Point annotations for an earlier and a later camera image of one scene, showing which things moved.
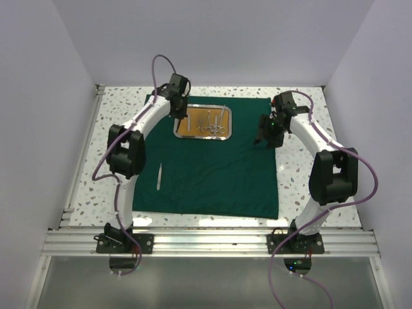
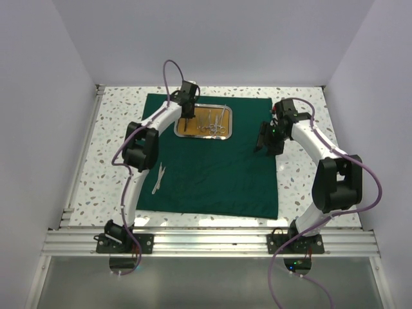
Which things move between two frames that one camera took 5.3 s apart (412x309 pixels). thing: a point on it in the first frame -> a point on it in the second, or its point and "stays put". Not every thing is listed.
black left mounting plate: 123,243 stays put
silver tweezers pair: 176,125 -> 158,184
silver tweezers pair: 159,177 stays put
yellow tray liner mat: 205,121 stays put
